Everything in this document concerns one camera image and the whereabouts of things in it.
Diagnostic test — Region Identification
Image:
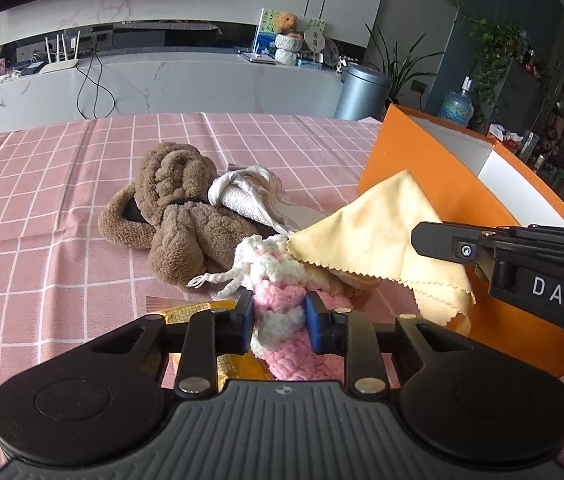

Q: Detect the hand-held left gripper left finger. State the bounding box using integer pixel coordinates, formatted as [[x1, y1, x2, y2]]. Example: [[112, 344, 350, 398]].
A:
[[90, 291, 255, 401]]

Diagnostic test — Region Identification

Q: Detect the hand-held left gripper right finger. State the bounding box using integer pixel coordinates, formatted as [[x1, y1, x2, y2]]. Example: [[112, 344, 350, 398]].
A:
[[304, 290, 468, 396]]

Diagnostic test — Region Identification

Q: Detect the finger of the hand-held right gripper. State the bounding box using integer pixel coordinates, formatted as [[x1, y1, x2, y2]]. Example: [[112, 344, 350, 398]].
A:
[[411, 221, 500, 264]]

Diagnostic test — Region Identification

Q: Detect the yellow packet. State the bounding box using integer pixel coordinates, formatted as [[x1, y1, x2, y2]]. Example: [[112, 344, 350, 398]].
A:
[[146, 297, 273, 386]]

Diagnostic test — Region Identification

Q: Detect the pink white knitted pouch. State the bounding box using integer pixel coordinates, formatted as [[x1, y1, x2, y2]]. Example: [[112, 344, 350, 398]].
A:
[[187, 234, 359, 382]]

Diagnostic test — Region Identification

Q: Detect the yellow microfiber cloth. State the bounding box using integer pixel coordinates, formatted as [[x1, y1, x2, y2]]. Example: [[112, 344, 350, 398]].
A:
[[286, 170, 477, 318]]

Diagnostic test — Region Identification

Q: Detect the orange cardboard box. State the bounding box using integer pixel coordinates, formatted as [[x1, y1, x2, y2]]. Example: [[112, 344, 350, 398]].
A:
[[357, 104, 564, 379]]

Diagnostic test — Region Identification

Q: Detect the white cloth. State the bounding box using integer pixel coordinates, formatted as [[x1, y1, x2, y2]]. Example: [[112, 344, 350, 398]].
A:
[[207, 165, 329, 237]]

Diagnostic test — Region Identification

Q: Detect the beige soft toy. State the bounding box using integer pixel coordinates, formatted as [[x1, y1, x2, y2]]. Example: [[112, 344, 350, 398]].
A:
[[307, 266, 383, 301]]

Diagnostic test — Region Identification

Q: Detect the blue water bottle with pump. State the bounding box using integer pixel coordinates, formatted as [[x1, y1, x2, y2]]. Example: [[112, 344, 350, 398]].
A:
[[439, 76, 475, 128]]

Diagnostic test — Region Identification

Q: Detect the grey trash can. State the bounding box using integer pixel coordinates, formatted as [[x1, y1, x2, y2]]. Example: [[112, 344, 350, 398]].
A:
[[333, 64, 393, 122]]

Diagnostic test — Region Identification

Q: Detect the long-leaf potted plant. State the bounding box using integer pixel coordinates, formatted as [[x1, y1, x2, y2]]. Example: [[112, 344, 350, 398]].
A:
[[364, 22, 445, 111]]

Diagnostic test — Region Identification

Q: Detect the hanging vine plant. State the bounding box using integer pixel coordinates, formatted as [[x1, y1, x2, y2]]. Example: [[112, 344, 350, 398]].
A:
[[467, 17, 529, 126]]

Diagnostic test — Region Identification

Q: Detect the pink checkered tablecloth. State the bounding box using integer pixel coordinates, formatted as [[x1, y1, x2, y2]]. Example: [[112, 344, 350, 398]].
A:
[[0, 112, 564, 476]]

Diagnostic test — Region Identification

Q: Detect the white marble console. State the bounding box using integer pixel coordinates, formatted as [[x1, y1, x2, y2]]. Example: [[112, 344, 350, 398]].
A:
[[0, 22, 347, 136]]

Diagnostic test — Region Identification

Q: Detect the white crocheted pot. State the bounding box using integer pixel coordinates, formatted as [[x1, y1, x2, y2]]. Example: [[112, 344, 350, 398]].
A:
[[272, 31, 305, 67]]

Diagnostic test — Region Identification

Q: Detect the small tan plush bear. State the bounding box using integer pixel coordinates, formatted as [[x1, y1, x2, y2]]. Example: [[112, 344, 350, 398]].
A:
[[274, 12, 299, 34]]

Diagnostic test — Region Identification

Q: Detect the landscape painting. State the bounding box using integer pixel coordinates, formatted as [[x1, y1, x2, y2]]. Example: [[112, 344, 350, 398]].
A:
[[251, 8, 327, 68]]

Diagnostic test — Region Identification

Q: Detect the white router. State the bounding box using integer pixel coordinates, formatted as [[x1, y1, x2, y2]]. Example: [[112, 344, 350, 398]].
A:
[[39, 30, 82, 75]]

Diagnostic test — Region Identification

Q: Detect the black cable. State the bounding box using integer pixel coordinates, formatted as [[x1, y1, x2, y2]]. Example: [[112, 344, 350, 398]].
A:
[[76, 52, 117, 120]]

